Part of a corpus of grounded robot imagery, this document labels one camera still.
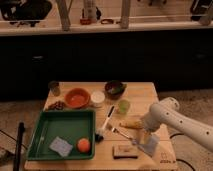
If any yellow banana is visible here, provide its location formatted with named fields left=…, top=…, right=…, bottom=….
left=119, top=121, right=143, bottom=129

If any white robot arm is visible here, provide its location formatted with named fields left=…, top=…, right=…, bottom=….
left=141, top=97, right=213, bottom=152

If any dark bowl with greens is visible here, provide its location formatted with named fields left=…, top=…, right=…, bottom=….
left=104, top=80, right=127, bottom=100

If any white small bowl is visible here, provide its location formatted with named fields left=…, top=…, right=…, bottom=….
left=91, top=91, right=105, bottom=107

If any red bowl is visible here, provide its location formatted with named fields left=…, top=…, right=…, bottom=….
left=64, top=88, right=90, bottom=109

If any blue cloth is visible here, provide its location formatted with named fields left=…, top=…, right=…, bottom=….
left=132, top=135, right=159, bottom=157

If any brown rectangular block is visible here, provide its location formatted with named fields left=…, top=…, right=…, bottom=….
left=112, top=145, right=138, bottom=159

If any metal fork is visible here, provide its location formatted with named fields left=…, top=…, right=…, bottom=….
left=106, top=124, right=133, bottom=141

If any green cup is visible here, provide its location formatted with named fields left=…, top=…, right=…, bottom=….
left=118, top=99, right=130, bottom=114

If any wooden table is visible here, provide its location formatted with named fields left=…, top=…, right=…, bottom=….
left=24, top=82, right=178, bottom=171

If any orange fruit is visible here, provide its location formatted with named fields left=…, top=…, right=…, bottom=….
left=77, top=138, right=91, bottom=153

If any green plastic tray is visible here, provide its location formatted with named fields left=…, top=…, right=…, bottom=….
left=27, top=110, right=96, bottom=161

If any blue sponge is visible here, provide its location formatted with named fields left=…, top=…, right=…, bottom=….
left=49, top=137, right=73, bottom=157

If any brown grapes bunch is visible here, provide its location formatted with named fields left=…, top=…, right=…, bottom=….
left=46, top=101, right=66, bottom=110

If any black stand pole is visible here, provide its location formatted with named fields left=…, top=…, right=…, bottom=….
left=13, top=122, right=25, bottom=171

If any black floor cable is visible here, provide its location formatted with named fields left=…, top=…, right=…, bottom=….
left=169, top=132, right=198, bottom=171

